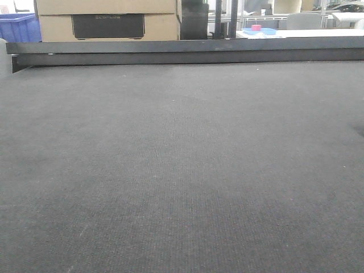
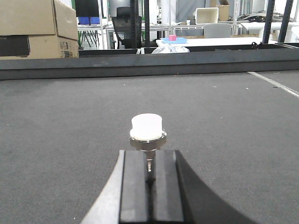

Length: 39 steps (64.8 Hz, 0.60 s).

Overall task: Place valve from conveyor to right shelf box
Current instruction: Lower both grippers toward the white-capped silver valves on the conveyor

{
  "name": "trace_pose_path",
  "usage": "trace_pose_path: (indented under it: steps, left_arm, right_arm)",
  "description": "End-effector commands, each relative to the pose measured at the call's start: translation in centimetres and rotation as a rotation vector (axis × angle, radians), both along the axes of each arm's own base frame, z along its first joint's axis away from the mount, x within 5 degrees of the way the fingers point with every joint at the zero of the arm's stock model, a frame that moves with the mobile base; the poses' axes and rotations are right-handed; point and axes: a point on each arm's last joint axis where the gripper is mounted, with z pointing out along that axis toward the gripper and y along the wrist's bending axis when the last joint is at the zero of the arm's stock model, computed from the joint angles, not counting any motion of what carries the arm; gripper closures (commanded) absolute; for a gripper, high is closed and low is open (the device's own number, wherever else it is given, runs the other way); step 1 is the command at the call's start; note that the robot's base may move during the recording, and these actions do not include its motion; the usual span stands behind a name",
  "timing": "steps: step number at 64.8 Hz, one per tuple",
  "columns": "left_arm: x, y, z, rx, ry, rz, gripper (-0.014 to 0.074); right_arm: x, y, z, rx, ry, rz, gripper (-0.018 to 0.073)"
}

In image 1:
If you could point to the dark grey conveyor belt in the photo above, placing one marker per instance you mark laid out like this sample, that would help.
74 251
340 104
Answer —
183 168

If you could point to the cardboard box with black print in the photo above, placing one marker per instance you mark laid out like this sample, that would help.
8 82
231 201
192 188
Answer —
158 27

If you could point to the black box behind conveyor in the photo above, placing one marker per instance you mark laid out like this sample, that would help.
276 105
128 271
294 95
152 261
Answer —
194 25

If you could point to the upper cardboard box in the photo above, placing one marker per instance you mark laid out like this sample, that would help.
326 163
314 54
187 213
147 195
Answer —
61 7

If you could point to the pink tape roll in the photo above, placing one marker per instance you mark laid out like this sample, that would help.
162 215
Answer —
256 27

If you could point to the blue shallow tray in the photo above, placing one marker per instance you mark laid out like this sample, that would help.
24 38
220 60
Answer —
266 31

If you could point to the white table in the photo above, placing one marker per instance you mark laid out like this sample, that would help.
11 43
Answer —
304 34

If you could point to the grey office chair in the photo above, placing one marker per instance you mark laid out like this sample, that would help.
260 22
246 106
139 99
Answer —
301 21

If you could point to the blue plastic crate background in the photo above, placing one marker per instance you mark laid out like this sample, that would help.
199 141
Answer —
22 28

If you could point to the black vertical post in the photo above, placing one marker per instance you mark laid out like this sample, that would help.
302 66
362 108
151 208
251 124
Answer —
233 20

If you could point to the black conveyor side rail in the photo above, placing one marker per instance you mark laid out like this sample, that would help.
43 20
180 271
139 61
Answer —
50 54

